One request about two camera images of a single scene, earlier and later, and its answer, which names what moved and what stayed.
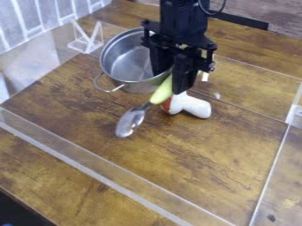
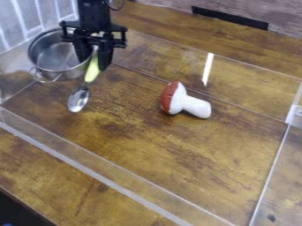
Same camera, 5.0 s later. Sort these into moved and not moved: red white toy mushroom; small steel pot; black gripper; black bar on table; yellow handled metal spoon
Moved: small steel pot; yellow handled metal spoon; black gripper
Not moved: red white toy mushroom; black bar on table
